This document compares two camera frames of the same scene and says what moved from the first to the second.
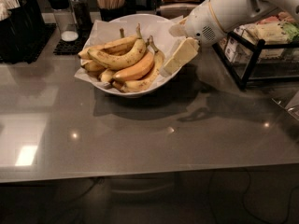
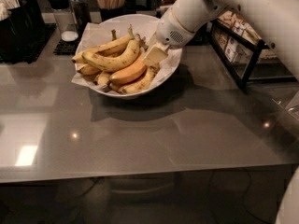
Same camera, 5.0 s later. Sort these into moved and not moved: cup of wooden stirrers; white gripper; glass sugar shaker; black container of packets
Moved: white gripper
Not moved: black container of packets; glass sugar shaker; cup of wooden stirrers
